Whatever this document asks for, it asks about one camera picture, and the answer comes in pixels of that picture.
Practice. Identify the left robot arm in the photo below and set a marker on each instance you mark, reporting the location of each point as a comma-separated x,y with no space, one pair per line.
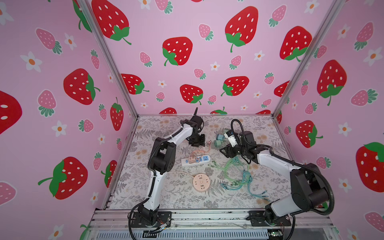
162,160

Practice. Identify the white blue power strip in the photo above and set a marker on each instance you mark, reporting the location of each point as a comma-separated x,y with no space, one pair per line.
198,161

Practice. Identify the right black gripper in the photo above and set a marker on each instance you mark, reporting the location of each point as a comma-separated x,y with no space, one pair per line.
228,149

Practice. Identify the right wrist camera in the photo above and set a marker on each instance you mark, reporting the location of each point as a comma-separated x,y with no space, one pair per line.
231,136

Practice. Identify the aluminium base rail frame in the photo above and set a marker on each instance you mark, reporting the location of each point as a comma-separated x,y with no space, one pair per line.
224,224

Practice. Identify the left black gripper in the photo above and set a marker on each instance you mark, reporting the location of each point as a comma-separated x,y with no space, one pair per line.
202,141

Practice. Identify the pink plug adapter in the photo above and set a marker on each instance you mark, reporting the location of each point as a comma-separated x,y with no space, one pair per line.
190,160

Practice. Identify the round pink power socket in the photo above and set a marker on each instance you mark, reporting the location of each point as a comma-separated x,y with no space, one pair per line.
201,182

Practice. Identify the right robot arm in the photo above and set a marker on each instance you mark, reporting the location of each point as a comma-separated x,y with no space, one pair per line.
309,191

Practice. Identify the green plug adapter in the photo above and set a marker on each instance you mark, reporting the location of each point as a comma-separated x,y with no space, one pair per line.
218,143

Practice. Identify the teal plug adapter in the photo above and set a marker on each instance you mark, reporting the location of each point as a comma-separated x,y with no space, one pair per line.
220,137

